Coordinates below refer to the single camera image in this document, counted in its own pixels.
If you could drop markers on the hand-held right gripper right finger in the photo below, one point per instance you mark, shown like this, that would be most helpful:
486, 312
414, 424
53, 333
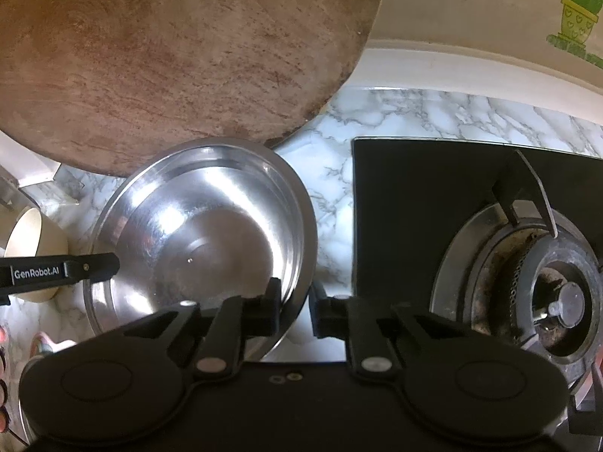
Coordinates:
329, 315

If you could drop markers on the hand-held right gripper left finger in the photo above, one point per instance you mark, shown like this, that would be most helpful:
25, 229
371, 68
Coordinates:
261, 310

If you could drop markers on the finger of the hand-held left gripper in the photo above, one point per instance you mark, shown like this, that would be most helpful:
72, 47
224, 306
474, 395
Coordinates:
70, 268

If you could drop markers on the cream bowl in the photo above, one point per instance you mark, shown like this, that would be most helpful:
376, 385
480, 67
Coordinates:
33, 235

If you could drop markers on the pink pot with steel interior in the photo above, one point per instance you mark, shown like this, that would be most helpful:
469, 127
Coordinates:
54, 346

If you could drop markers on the stainless steel bowl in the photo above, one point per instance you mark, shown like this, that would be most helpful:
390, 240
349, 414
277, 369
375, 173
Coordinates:
202, 226

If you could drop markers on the black gas stove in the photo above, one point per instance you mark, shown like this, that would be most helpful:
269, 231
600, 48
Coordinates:
400, 207

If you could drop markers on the gas burner grate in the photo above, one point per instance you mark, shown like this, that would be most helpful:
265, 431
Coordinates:
541, 282

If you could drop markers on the round wooden cutting board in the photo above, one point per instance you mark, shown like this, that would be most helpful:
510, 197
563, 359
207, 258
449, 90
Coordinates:
165, 56

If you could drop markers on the cactus wall sticker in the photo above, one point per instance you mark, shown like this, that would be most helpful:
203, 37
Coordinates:
579, 9

